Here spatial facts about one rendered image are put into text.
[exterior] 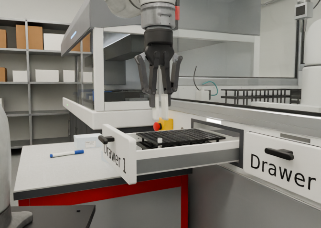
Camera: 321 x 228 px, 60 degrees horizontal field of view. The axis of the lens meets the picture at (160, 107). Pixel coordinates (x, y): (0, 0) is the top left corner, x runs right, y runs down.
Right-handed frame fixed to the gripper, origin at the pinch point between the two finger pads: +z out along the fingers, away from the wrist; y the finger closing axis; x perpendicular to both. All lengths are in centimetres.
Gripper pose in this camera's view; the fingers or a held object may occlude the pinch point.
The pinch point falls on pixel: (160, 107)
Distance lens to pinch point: 74.4
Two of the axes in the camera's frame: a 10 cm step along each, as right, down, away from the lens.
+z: 0.2, 10.0, 0.9
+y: 9.1, -0.6, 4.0
